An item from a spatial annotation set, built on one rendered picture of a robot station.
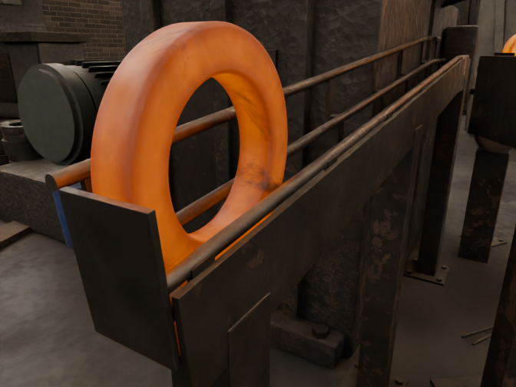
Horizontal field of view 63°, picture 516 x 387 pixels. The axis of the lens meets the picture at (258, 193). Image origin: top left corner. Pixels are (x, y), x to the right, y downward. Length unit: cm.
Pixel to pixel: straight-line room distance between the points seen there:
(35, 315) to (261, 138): 115
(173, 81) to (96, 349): 103
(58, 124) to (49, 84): 14
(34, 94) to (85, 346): 97
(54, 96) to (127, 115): 146
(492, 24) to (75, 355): 374
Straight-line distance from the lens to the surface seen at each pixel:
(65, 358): 122
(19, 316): 143
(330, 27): 91
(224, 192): 38
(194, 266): 26
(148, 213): 22
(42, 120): 179
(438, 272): 158
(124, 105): 24
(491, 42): 408
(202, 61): 27
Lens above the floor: 73
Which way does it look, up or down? 19 degrees down
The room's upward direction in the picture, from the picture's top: straight up
